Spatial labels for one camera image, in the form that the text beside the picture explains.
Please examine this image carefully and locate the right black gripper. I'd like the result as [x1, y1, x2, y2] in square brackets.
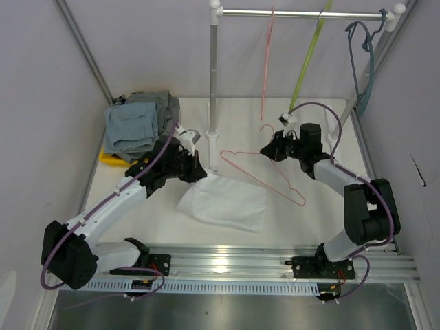
[261, 130, 306, 162]

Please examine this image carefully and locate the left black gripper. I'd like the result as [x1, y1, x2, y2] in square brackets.
[164, 148, 206, 184]

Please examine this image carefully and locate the pink wire hanger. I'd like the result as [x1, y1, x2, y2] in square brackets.
[260, 7, 274, 121]
[219, 122, 308, 208]

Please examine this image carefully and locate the white skirt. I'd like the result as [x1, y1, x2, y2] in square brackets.
[176, 173, 267, 234]

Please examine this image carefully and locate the light blue denim skirt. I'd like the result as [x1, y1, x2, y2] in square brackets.
[104, 102, 159, 154]

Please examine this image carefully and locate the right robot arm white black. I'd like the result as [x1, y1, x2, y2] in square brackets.
[260, 123, 401, 279]

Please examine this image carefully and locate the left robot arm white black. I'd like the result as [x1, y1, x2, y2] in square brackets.
[40, 136, 207, 290]

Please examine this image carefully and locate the blue plastic hanger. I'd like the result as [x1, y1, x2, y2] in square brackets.
[344, 8, 388, 115]

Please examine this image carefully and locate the green plastic hanger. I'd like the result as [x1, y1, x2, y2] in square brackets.
[288, 0, 333, 112]

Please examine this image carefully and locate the grey folded garment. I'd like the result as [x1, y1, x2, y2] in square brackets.
[126, 90, 180, 135]

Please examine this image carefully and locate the yellow plastic tray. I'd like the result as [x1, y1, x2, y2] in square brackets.
[98, 147, 131, 168]

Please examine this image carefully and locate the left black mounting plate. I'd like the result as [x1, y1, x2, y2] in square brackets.
[140, 254, 172, 276]

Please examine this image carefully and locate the black mounting plate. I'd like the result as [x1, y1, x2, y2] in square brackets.
[284, 256, 355, 280]
[140, 254, 172, 276]

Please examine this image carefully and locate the plaid garment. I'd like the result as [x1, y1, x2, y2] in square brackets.
[111, 93, 131, 106]

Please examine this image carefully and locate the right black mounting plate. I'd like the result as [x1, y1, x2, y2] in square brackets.
[284, 256, 355, 280]

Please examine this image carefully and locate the metal clothes rack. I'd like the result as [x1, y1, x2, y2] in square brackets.
[206, 1, 415, 172]

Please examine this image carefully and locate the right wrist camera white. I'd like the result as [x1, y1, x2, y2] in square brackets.
[278, 112, 298, 138]

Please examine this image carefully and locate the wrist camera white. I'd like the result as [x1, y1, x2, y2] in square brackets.
[174, 125, 201, 155]
[278, 112, 298, 138]

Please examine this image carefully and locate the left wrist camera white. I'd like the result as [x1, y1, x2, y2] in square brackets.
[174, 125, 201, 155]

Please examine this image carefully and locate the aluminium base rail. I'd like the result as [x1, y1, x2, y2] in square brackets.
[92, 242, 422, 285]

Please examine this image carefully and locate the white slotted cable duct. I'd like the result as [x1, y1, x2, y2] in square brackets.
[81, 278, 320, 296]

